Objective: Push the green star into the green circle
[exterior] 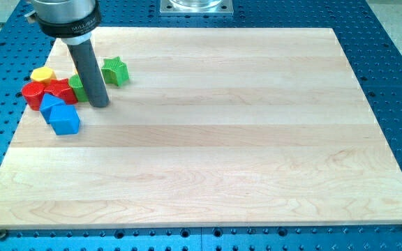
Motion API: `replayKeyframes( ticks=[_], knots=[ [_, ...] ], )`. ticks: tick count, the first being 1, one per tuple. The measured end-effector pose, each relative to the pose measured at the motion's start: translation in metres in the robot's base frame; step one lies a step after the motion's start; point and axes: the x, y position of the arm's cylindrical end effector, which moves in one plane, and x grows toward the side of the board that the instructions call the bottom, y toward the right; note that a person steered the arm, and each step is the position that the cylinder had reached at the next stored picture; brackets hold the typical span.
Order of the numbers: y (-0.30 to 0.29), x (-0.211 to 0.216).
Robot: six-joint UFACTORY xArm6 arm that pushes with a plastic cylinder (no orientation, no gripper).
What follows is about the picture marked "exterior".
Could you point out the blue cube block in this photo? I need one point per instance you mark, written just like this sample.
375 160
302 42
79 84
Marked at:
64 120

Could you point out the left board stop screw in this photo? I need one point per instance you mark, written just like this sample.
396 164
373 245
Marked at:
3 234

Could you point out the yellow hexagon block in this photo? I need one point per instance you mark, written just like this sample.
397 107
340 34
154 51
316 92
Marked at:
43 74

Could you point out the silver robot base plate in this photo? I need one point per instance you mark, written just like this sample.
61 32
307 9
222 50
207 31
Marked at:
186 7

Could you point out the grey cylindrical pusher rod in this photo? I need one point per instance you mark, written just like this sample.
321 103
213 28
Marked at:
86 64

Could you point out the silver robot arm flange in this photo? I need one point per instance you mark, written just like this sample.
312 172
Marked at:
72 21

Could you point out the green star block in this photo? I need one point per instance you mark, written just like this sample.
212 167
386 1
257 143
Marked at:
114 71

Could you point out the red cylinder block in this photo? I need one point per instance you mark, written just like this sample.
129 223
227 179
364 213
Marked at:
33 93

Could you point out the light wooden board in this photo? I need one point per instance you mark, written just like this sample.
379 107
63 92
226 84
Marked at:
215 128

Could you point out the red star block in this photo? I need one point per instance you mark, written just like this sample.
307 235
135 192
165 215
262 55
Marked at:
60 88

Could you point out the blue triangle block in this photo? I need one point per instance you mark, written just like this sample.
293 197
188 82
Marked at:
48 102

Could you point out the green circle block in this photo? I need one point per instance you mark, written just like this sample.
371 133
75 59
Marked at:
78 89

